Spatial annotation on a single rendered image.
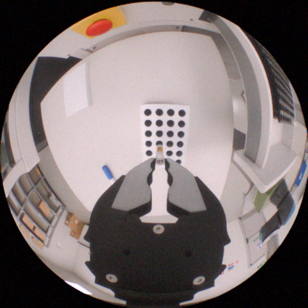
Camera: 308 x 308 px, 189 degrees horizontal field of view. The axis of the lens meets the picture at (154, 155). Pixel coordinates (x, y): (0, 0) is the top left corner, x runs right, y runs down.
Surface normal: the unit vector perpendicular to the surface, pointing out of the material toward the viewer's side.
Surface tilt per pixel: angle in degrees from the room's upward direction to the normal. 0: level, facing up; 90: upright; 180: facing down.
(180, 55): 0
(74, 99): 0
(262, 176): 90
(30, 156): 90
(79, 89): 0
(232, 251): 90
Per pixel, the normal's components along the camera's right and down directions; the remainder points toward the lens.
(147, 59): -0.05, 0.47
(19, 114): 0.98, -0.15
